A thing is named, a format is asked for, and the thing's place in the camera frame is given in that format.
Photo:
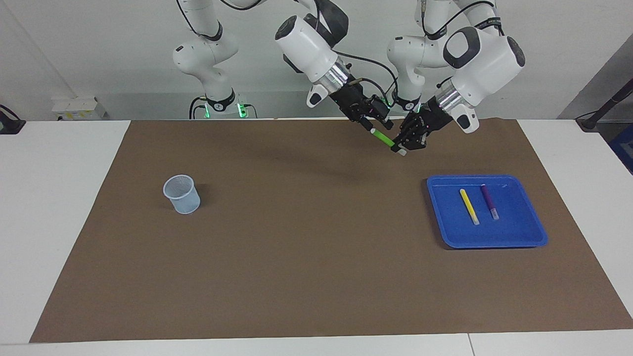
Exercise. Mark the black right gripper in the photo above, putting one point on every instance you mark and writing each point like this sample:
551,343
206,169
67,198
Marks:
358,104

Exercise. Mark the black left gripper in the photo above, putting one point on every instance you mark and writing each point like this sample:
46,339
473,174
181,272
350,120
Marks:
430,118

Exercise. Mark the green pen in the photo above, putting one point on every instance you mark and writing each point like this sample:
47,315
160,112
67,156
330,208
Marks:
383,137

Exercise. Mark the yellow pen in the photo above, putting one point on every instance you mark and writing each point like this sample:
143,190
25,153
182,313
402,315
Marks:
469,205

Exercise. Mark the purple pen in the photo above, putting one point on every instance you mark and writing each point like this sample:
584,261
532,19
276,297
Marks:
488,198

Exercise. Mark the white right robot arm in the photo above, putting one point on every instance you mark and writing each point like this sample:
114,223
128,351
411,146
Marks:
306,49

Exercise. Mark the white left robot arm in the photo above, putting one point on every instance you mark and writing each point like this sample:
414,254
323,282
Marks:
484,54

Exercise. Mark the blue plastic tray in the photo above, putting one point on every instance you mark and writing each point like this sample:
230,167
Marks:
514,227

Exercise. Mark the brown table mat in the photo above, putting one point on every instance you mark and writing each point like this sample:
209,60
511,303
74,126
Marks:
316,272

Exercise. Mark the black stand pole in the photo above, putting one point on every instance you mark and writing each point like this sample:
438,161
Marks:
610,101

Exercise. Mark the pale blue mesh pen cup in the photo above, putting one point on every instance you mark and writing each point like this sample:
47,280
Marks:
185,202

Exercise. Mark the blue crate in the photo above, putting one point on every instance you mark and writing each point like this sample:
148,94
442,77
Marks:
625,148

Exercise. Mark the white box with yellow labels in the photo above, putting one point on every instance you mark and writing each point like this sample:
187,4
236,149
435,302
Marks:
74,106

